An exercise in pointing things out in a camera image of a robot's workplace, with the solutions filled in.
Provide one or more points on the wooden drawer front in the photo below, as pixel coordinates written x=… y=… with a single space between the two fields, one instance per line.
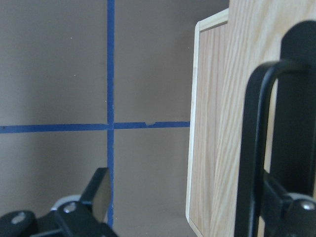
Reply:
x=255 y=30

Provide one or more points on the light wooden drawer cabinet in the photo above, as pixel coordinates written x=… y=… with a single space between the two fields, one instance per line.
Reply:
x=208 y=69

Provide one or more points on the black metal drawer handle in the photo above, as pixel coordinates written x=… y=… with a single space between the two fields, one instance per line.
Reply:
x=279 y=126

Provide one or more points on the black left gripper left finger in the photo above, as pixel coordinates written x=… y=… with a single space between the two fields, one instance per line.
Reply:
x=71 y=216

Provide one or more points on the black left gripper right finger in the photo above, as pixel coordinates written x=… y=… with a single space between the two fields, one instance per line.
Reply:
x=286 y=214

